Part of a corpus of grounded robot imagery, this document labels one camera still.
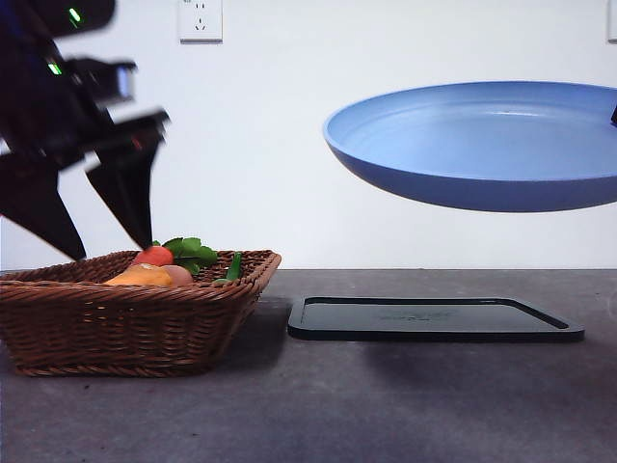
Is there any yellow corn cob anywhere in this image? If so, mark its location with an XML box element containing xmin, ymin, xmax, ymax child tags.
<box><xmin>103</xmin><ymin>264</ymin><xmax>174</xmax><ymax>288</ymax></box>

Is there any blue round plate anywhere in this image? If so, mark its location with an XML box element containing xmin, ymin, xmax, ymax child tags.
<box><xmin>322</xmin><ymin>80</ymin><xmax>617</xmax><ymax>213</ymax></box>

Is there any brown wicker basket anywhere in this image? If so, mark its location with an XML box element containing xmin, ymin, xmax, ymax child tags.
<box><xmin>0</xmin><ymin>249</ymin><xmax>282</xmax><ymax>378</ymax></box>

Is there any green chili pepper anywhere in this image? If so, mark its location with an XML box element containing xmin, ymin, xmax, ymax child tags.
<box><xmin>215</xmin><ymin>252</ymin><xmax>243</xmax><ymax>285</ymax></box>

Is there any black rectangular tray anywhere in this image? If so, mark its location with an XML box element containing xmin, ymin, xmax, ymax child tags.
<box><xmin>286</xmin><ymin>296</ymin><xmax>586</xmax><ymax>343</ymax></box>

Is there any white wall socket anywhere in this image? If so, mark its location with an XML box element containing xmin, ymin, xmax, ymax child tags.
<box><xmin>180</xmin><ymin>0</ymin><xmax>225</xmax><ymax>45</ymax></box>

